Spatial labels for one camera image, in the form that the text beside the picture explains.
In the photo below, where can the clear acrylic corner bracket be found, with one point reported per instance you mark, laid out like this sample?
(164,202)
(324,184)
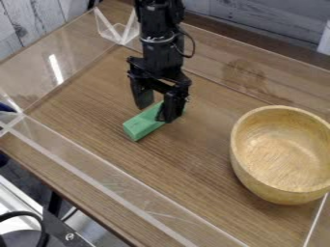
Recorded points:
(118,33)

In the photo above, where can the blue object at edge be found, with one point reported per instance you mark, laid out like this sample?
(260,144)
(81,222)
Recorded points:
(6,108)

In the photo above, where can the clear acrylic tray wall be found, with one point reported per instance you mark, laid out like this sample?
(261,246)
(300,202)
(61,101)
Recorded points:
(164,192)

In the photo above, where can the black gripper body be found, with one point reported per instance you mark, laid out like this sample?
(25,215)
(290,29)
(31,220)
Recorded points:
(161,63)

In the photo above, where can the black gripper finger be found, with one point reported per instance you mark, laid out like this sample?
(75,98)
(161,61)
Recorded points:
(173,105)
(142,92)

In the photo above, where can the green rectangular block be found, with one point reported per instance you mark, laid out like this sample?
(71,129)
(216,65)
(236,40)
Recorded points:
(143,124)

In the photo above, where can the light wooden bowl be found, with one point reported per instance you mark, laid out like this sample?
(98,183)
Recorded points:
(280,152)

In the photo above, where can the metal table bracket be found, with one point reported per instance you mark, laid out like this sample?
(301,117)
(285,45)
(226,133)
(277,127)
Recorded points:
(62,236)

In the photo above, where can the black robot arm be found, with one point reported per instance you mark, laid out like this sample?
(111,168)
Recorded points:
(160,17)

